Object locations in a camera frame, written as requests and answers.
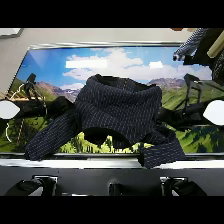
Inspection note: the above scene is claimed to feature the navy pinstriped shirt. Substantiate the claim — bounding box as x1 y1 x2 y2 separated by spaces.
24 73 188 170

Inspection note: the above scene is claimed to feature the grey checked garment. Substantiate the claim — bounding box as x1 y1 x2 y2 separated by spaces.
172 27 210 63

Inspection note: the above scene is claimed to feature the dark patterned garment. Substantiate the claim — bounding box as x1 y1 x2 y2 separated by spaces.
210 49 224 87

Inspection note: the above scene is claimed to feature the pale beige bar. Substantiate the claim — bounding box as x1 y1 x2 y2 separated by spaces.
207 31 224 60

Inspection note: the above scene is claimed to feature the silver frame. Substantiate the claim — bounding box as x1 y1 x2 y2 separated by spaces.
0 41 224 197

